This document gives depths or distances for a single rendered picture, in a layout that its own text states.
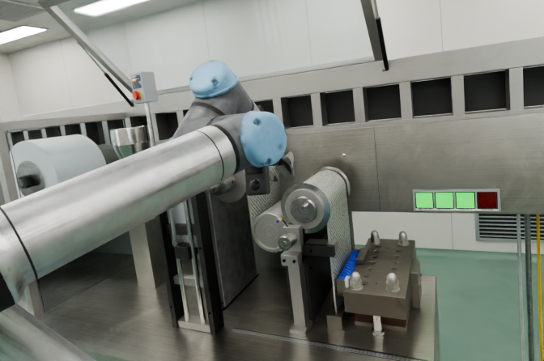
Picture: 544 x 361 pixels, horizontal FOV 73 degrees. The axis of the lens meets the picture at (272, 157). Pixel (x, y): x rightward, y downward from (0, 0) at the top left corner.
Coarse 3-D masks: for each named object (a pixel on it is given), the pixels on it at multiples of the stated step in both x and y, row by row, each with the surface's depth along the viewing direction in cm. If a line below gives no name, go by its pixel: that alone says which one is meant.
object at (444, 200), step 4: (436, 196) 120; (440, 196) 119; (444, 196) 119; (448, 196) 118; (452, 196) 118; (436, 200) 120; (440, 200) 120; (444, 200) 119; (448, 200) 119; (452, 200) 118; (436, 204) 120; (440, 204) 120; (444, 204) 119; (448, 204) 119; (452, 204) 118
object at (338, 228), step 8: (344, 208) 120; (336, 216) 111; (344, 216) 120; (328, 224) 103; (336, 224) 111; (344, 224) 119; (328, 232) 104; (336, 232) 110; (344, 232) 119; (328, 240) 104; (344, 240) 118; (344, 248) 118; (336, 256) 109; (344, 256) 118; (336, 264) 109; (344, 264) 117; (336, 272) 108
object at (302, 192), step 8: (296, 192) 104; (304, 192) 103; (312, 192) 103; (288, 200) 106; (312, 200) 102; (320, 200) 102; (288, 208) 106; (320, 208) 102; (288, 216) 106; (320, 216) 102; (296, 224) 106; (304, 224) 105; (312, 224) 104
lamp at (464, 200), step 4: (460, 196) 117; (464, 196) 116; (468, 196) 116; (472, 196) 116; (460, 200) 117; (464, 200) 117; (468, 200) 116; (472, 200) 116; (460, 204) 117; (464, 204) 117; (468, 204) 116; (472, 204) 116
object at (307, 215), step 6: (300, 198) 103; (306, 198) 102; (294, 204) 104; (300, 204) 103; (312, 204) 102; (294, 210) 104; (300, 210) 103; (306, 210) 103; (312, 210) 102; (294, 216) 104; (300, 216) 104; (306, 216) 103; (312, 216) 102; (300, 222) 104; (306, 222) 103
